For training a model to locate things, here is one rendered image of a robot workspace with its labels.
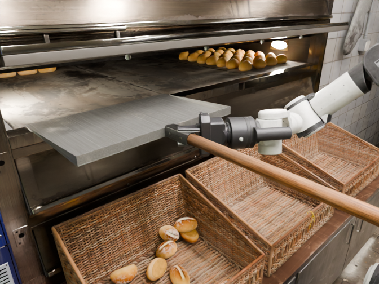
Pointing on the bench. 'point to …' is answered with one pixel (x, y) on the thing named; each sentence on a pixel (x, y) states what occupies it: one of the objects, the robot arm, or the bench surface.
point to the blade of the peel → (120, 125)
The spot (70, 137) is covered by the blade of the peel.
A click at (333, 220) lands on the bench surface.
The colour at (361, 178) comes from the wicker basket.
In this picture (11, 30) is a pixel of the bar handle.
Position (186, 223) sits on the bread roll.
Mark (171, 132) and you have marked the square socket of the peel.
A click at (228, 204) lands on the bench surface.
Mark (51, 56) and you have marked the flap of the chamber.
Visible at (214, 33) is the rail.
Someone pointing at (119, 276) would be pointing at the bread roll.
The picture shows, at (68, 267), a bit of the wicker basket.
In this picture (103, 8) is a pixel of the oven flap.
